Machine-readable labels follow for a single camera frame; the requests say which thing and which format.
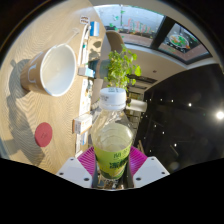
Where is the group of ceiling lights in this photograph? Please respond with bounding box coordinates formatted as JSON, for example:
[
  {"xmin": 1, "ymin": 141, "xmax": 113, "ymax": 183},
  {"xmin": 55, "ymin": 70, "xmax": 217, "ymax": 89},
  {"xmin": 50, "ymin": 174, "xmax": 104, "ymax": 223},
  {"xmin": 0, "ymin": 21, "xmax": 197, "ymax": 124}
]
[{"xmin": 151, "ymin": 96, "xmax": 224, "ymax": 149}]

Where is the flat round red coaster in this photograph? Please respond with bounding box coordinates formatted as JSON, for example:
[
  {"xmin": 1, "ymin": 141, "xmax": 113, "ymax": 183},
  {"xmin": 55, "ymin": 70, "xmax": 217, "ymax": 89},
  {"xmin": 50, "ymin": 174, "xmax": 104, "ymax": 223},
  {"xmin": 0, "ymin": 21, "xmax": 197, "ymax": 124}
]
[{"xmin": 34, "ymin": 121, "xmax": 54, "ymax": 148}]

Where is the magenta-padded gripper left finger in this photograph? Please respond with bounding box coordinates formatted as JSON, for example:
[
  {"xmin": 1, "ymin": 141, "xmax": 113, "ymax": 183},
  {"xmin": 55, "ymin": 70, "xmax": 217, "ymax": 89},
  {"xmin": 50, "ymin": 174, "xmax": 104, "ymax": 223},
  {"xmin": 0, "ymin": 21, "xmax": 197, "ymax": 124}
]
[{"xmin": 55, "ymin": 145, "xmax": 98, "ymax": 189}]

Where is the white round column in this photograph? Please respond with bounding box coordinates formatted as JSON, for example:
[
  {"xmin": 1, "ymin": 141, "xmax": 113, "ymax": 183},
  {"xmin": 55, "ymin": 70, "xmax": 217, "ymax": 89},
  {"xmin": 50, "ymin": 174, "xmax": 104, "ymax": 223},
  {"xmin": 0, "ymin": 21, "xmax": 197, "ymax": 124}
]
[{"xmin": 128, "ymin": 98, "xmax": 148, "ymax": 114}]

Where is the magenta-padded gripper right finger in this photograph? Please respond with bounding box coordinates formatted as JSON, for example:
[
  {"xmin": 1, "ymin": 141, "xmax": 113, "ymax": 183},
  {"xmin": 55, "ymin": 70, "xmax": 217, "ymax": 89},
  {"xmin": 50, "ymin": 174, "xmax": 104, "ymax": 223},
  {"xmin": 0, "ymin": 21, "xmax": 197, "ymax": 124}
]
[{"xmin": 127, "ymin": 145, "xmax": 170, "ymax": 189}]

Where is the window with printed decals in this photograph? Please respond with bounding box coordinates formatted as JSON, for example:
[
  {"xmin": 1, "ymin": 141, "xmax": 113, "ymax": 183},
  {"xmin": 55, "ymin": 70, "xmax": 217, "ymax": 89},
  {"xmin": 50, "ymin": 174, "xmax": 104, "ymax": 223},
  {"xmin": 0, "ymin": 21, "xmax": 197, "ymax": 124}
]
[{"xmin": 94, "ymin": 4, "xmax": 213, "ymax": 64}]

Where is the blue card box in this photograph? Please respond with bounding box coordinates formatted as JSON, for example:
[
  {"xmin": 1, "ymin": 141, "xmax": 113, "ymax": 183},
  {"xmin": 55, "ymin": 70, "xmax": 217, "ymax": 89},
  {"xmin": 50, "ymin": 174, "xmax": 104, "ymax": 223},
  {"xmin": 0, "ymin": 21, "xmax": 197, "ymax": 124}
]
[{"xmin": 89, "ymin": 20, "xmax": 100, "ymax": 37}]

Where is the clear green-labelled drink bottle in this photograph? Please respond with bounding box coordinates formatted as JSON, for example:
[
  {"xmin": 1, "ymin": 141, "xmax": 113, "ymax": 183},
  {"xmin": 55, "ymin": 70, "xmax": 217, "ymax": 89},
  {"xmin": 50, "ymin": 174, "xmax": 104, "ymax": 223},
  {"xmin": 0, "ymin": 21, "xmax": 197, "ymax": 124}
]
[{"xmin": 90, "ymin": 87, "xmax": 134, "ymax": 182}]

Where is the brown paper cup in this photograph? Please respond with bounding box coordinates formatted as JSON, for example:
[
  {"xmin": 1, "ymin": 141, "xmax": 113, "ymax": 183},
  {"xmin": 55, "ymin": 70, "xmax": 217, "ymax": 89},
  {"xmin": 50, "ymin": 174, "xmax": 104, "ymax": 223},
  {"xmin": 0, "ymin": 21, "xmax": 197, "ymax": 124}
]
[{"xmin": 19, "ymin": 43, "xmax": 78, "ymax": 98}]

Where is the green potted plant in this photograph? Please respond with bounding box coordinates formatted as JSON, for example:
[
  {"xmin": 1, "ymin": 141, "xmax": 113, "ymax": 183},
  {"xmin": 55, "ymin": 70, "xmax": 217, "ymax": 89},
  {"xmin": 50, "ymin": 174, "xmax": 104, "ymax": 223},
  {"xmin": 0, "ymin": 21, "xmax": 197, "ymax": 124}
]
[{"xmin": 103, "ymin": 44, "xmax": 143, "ymax": 93}]

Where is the pill blister pack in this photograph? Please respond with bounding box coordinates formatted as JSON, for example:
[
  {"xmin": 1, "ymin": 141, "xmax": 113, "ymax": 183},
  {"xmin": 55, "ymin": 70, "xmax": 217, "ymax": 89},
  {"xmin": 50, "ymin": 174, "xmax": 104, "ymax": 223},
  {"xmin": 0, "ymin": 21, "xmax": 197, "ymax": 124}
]
[{"xmin": 79, "ymin": 14, "xmax": 91, "ymax": 26}]

